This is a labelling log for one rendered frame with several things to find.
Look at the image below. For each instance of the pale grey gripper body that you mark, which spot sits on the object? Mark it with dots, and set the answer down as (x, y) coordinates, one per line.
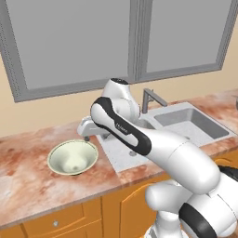
(88, 127)

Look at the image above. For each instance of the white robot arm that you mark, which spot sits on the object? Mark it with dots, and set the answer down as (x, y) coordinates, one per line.
(186, 158)

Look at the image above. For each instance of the pale green bowl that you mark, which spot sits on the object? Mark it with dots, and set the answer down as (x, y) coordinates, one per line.
(72, 156)

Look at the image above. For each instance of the grey steel sink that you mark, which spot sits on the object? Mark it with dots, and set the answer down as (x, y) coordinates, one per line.
(189, 124)

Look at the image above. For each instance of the grey steel tap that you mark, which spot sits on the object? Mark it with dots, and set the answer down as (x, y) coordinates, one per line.
(148, 99)

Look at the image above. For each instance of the orange wooden drawer front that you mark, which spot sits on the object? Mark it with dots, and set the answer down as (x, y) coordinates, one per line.
(10, 233)
(68, 217)

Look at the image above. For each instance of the grey framed window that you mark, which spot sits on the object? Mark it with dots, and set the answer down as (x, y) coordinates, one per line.
(77, 40)

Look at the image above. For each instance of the orange wooden cupboard door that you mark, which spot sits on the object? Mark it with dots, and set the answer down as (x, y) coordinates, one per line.
(227, 158)
(133, 214)

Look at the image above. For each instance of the round silver drawer knob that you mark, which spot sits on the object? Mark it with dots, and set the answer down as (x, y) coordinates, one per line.
(55, 223)

